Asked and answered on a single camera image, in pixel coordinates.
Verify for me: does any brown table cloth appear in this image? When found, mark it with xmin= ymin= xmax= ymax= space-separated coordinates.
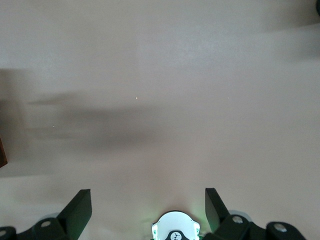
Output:
xmin=0 ymin=0 xmax=320 ymax=240

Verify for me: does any dark red wooden cabinet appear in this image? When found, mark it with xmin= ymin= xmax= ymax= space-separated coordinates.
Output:
xmin=0 ymin=136 xmax=8 ymax=168

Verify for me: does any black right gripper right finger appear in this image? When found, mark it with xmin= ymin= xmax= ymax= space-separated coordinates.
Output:
xmin=203 ymin=187 xmax=267 ymax=240

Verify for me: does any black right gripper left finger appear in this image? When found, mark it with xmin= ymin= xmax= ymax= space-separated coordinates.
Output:
xmin=16 ymin=189 xmax=92 ymax=240

